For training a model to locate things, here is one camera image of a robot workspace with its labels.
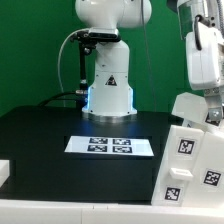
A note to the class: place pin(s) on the white left border rail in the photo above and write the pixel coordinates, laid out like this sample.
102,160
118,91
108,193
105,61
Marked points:
4,171

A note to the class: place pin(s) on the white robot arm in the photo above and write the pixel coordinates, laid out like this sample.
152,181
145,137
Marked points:
110,98

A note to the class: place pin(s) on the black camera on stand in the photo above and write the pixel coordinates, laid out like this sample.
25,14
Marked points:
88,39

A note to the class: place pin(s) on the white front border rail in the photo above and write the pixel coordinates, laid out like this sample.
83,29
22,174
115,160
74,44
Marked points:
35,212

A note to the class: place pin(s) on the white cabinet door panel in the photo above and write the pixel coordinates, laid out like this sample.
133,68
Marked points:
176,168

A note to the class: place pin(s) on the white paper with markers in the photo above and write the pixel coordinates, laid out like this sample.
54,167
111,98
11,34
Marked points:
109,146

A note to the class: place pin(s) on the white border rail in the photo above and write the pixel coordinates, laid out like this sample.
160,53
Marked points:
4,171
35,212

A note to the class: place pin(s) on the small white cabinet door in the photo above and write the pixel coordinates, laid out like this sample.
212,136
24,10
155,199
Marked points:
207,188

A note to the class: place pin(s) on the white cabinet top block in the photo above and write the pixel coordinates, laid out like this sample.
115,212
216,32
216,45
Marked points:
193,110

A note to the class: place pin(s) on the white cabinet box body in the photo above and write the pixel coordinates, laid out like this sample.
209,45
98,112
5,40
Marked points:
191,173

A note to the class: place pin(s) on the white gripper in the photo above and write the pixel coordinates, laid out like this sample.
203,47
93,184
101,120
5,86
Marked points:
206,67

